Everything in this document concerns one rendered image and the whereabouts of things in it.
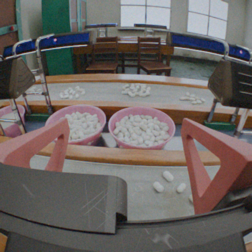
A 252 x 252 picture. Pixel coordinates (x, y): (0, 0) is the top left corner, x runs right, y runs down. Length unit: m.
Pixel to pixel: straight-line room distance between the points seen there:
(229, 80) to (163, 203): 0.35
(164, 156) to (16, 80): 0.46
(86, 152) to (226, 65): 0.46
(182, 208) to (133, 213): 0.13
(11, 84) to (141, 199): 0.41
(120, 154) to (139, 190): 0.13
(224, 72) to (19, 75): 0.35
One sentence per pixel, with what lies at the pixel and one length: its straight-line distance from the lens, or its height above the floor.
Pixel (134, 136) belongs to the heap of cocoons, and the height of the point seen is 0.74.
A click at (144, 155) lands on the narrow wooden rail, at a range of 0.53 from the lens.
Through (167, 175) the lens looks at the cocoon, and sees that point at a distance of 0.49.
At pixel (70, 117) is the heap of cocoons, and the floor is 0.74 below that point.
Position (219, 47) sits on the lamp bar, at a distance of 0.88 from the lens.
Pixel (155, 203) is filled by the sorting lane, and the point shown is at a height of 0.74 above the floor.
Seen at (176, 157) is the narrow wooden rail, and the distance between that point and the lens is 0.54.
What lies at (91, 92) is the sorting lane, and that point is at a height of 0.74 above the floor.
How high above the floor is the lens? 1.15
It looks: 36 degrees down
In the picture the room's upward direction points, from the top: straight up
